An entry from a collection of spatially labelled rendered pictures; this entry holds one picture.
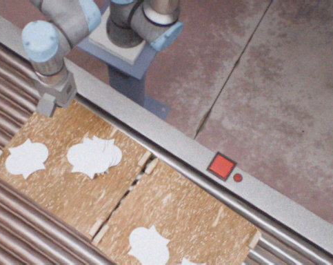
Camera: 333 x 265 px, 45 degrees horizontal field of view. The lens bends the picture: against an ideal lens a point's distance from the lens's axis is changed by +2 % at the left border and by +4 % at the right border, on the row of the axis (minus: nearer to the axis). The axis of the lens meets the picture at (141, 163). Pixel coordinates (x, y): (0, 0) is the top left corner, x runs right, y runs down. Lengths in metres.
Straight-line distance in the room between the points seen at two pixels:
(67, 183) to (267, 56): 1.72
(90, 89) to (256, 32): 1.54
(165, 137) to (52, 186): 0.41
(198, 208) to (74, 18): 0.68
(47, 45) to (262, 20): 2.03
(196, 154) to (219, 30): 1.45
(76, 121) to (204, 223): 0.54
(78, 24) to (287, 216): 0.87
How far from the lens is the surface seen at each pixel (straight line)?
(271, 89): 2.56
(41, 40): 0.90
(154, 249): 1.23
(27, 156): 1.32
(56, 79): 1.00
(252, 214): 1.33
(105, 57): 1.51
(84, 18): 0.95
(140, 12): 1.32
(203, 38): 2.62
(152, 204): 1.26
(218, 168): 1.32
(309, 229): 1.39
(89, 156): 1.25
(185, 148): 1.33
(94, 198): 1.26
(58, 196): 1.28
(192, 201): 1.27
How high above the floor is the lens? 2.18
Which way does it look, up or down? 75 degrees down
